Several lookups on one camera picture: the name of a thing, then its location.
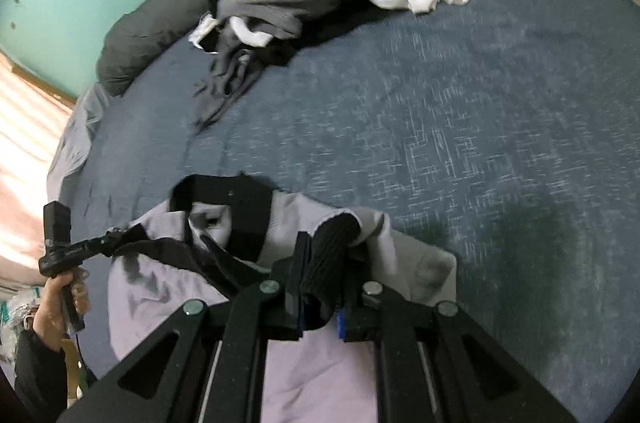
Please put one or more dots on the person's left hand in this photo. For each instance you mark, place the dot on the person's left hand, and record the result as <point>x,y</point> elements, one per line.
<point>49,323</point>

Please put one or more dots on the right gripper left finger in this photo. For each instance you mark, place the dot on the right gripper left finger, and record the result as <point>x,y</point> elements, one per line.
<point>206,363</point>

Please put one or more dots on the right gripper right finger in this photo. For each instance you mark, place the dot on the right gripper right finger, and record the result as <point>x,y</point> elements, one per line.
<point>436,364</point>

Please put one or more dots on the light grey blanket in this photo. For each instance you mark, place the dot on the light grey blanket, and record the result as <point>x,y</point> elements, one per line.
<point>76,141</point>

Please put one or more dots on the blue patterned bed sheet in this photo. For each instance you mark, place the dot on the blue patterned bed sheet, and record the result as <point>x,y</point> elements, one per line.
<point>505,131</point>

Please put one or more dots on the black tracking camera box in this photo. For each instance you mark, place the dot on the black tracking camera box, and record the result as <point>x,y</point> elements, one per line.
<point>56,226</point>

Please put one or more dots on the grey black zip jacket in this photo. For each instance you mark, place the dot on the grey black zip jacket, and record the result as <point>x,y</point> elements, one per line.
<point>214,236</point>

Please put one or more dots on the pink window curtain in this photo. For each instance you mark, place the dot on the pink window curtain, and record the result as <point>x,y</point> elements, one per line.
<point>32,120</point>

